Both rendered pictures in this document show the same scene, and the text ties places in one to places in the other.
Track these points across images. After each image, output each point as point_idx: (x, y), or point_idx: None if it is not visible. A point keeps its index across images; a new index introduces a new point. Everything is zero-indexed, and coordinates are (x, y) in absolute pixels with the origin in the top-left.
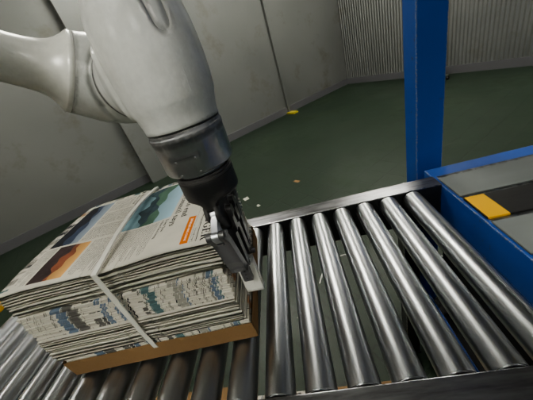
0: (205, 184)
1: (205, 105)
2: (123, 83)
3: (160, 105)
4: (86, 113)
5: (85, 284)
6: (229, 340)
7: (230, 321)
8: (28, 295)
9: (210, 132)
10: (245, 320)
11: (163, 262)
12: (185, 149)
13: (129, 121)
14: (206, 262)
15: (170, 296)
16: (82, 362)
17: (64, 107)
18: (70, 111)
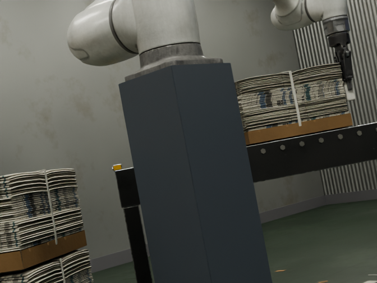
0: (343, 35)
1: (346, 11)
2: (330, 0)
3: (339, 7)
4: (293, 16)
5: (281, 78)
6: (338, 126)
7: (340, 110)
8: (254, 81)
9: (347, 19)
10: (347, 112)
11: (317, 71)
12: (341, 21)
13: (304, 22)
14: (335, 73)
15: (316, 90)
16: (258, 132)
17: (287, 12)
18: (288, 14)
